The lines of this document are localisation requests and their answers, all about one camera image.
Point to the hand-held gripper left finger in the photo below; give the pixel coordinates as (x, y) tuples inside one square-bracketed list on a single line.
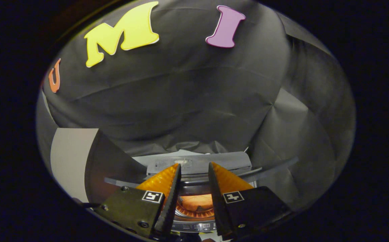
[(137, 208)]

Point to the black backdrop cloth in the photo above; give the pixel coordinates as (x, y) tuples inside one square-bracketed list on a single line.
[(181, 94)]

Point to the dark washing machine lid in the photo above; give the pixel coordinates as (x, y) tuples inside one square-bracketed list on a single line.
[(198, 164)]

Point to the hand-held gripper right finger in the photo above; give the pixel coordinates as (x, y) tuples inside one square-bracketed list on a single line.
[(251, 208)]

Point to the grey cabinet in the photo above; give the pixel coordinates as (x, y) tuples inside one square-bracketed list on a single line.
[(70, 158)]

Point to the orange polo shirt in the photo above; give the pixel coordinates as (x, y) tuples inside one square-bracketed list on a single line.
[(194, 202)]

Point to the dark grey washing machine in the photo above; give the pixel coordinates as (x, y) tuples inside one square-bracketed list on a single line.
[(194, 226)]

